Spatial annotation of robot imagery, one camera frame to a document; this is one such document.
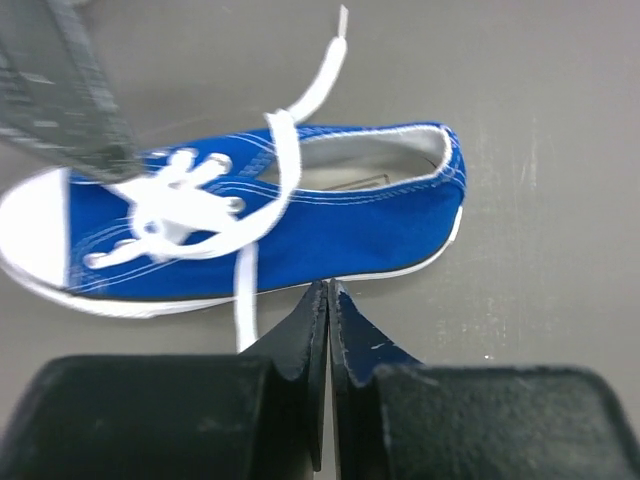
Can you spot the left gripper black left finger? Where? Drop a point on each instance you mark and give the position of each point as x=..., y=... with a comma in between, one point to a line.
x=253, y=415

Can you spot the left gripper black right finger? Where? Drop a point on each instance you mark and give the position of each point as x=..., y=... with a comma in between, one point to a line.
x=398, y=418

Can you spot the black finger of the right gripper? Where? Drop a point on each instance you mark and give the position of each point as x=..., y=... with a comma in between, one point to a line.
x=55, y=100

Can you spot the white shoelace of sneaker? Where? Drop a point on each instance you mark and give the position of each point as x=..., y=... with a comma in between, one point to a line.
x=171, y=216

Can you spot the blue sneaker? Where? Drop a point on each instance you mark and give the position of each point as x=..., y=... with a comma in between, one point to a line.
x=374, y=202

